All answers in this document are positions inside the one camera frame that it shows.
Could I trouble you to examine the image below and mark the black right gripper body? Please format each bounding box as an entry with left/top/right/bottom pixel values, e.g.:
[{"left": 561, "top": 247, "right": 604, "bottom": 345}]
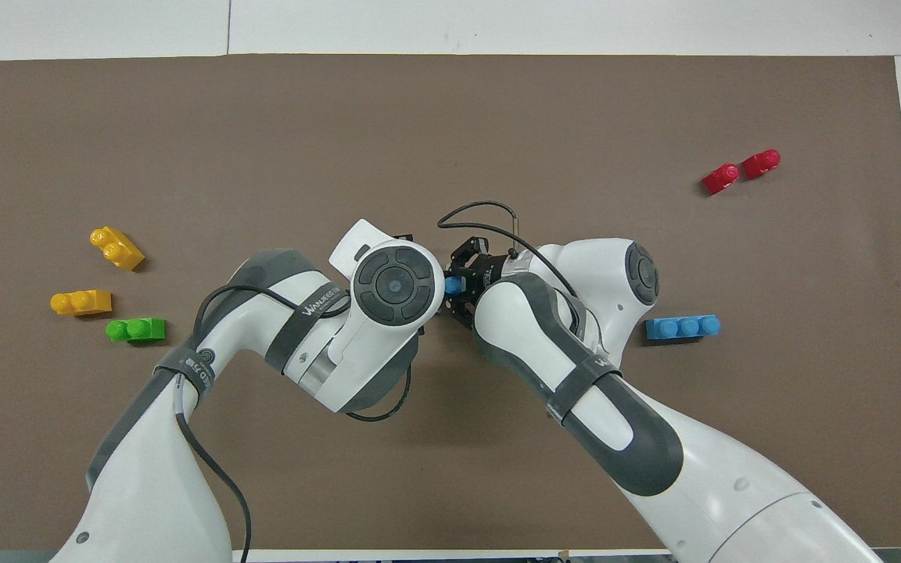
[{"left": 461, "top": 251, "right": 530, "bottom": 303}]

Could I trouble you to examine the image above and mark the brown paper mat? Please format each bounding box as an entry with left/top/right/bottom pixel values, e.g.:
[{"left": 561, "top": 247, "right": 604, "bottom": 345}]
[{"left": 0, "top": 53, "right": 901, "bottom": 552}]

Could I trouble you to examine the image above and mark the red one-stud brick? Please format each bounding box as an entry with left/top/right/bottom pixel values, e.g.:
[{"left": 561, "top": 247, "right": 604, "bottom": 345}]
[
  {"left": 702, "top": 163, "right": 741, "bottom": 195},
  {"left": 741, "top": 149, "right": 781, "bottom": 180}
]

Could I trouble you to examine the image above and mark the green two-stud brick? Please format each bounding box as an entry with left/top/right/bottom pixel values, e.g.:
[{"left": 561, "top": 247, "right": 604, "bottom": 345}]
[{"left": 106, "top": 317, "right": 167, "bottom": 343}]

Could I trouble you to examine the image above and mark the yellow two-stud brick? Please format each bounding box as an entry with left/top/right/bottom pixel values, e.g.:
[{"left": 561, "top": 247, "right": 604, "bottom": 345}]
[
  {"left": 89, "top": 226, "right": 145, "bottom": 272},
  {"left": 50, "top": 289, "right": 113, "bottom": 317}
]

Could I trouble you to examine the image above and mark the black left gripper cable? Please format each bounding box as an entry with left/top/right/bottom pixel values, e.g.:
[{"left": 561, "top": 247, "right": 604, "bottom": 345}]
[{"left": 175, "top": 283, "right": 414, "bottom": 563}]

